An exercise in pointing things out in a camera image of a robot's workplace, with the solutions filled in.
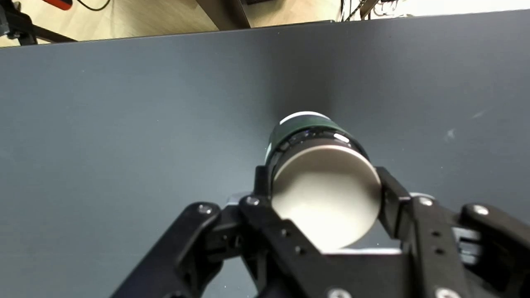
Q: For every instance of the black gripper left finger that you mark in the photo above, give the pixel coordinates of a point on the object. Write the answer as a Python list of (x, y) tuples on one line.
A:
[(233, 248)]

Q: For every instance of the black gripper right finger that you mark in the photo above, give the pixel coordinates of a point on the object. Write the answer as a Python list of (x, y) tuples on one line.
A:
[(441, 241)]

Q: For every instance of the black stand leg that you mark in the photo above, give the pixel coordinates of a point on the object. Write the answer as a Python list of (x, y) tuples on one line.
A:
[(22, 24)]

